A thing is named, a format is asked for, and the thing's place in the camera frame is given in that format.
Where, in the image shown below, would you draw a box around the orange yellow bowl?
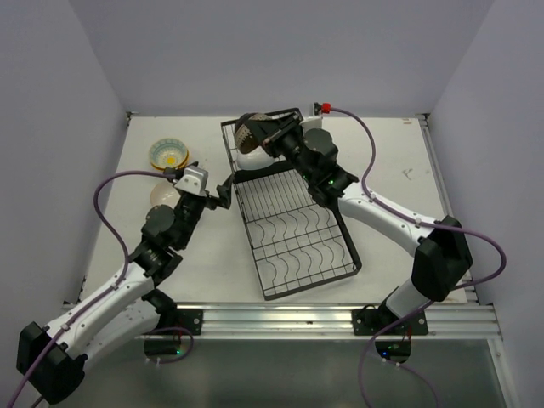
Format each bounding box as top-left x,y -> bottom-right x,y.
150,161 -> 188,173

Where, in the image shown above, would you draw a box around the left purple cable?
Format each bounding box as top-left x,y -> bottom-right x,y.
0,169 -> 195,408

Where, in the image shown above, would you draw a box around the white ceramic bowl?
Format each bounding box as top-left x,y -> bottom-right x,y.
236,149 -> 275,171

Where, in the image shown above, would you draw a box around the white black striped bowl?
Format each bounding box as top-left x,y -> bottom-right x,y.
150,181 -> 180,208

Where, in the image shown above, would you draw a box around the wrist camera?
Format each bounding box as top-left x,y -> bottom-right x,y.
301,102 -> 332,132
173,165 -> 208,196

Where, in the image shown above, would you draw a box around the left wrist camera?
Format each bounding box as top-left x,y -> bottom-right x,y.
173,165 -> 208,196

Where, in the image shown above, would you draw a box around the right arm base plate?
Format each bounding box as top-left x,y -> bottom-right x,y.
351,304 -> 429,336

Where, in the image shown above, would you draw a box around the black wire dish rack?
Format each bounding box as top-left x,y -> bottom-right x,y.
221,108 -> 362,301

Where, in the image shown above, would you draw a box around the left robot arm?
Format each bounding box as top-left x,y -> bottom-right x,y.
8,170 -> 234,406

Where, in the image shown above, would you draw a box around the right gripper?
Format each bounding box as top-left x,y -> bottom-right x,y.
244,111 -> 315,184

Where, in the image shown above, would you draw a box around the white bowl yellow sun dots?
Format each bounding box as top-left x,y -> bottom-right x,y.
148,138 -> 188,165

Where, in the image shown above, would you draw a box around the dark patterned bowl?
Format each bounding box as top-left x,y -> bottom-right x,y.
234,112 -> 271,155

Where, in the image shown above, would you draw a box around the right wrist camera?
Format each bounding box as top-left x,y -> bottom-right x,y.
301,102 -> 332,132

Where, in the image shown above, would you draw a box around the aluminium mounting rail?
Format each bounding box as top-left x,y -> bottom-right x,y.
178,303 -> 502,340

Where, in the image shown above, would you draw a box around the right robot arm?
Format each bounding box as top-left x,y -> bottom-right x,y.
235,113 -> 473,334

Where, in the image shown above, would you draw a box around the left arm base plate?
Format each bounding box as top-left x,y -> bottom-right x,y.
171,309 -> 204,336

